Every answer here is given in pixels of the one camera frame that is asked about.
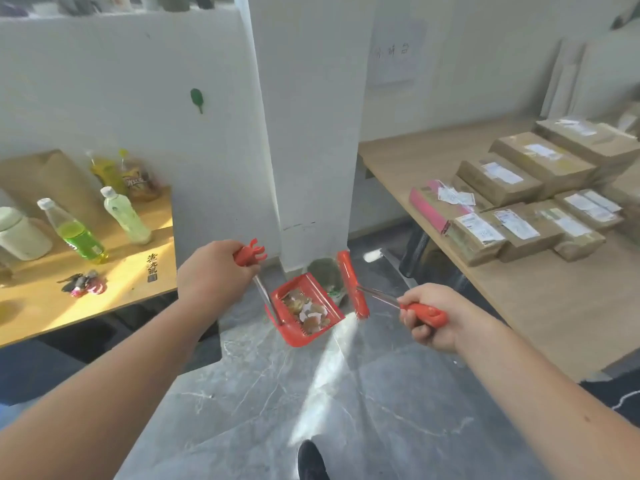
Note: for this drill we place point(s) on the person's left hand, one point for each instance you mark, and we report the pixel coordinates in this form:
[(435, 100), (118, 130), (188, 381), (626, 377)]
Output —
[(210, 282)]

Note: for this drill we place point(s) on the person's right hand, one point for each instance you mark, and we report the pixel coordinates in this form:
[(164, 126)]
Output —
[(457, 322)]

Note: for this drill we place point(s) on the person's right thumb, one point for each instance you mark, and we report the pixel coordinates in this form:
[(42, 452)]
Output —
[(419, 296)]

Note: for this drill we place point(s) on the person's left fingers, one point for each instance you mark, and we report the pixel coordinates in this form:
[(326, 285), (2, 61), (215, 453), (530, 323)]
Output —
[(247, 277)]

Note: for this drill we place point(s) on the red hand broom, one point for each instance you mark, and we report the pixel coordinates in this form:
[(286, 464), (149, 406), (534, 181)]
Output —
[(353, 284)]

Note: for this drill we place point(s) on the person's left forearm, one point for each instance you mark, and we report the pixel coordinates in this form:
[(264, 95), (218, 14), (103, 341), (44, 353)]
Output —
[(107, 389)]

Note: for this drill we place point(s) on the person's right forearm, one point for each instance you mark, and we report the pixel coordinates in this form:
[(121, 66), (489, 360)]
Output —
[(545, 404)]

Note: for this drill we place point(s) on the black table leg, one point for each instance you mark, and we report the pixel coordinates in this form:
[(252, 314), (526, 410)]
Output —
[(414, 252)]

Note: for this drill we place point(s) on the pile of eggshell scraps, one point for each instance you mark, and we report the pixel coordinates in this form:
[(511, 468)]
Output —
[(307, 312)]

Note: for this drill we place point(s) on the pink flat box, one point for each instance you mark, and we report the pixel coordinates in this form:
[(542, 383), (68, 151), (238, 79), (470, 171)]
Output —
[(432, 207)]

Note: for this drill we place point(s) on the pale green drink bottle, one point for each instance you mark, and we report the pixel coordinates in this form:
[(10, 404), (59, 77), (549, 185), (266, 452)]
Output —
[(127, 217)]

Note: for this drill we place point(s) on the tea bottle with orange label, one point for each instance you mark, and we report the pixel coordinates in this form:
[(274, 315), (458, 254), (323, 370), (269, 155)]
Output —
[(140, 182)]

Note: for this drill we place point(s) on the pile of cardboard parcel boxes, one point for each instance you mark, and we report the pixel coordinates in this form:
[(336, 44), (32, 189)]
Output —
[(545, 194)]

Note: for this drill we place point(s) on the bunch of keys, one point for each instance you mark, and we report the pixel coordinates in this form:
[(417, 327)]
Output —
[(82, 283)]

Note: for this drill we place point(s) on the yellow drink bottle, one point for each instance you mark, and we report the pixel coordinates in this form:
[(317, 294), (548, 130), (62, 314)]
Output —
[(106, 172)]

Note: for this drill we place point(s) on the green soda bottle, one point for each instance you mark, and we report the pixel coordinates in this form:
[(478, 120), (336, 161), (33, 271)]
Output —
[(75, 233)]

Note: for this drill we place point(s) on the person's black shoe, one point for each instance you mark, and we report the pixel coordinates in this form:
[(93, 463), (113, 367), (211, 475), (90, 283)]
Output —
[(311, 462)]

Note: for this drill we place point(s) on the white plastic jar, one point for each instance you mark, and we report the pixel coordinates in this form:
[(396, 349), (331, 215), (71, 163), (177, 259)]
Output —
[(21, 237)]

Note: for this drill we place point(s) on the white boards leaning together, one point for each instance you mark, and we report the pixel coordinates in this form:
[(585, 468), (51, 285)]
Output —
[(590, 77)]

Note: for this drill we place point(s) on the row of items on ledge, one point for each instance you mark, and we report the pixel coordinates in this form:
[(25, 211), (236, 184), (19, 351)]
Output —
[(115, 3)]

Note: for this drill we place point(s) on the green wall hook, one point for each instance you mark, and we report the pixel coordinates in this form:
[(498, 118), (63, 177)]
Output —
[(197, 97)]

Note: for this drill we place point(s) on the white paper wall sign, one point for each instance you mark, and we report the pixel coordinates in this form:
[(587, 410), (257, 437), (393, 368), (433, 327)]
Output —
[(397, 54)]

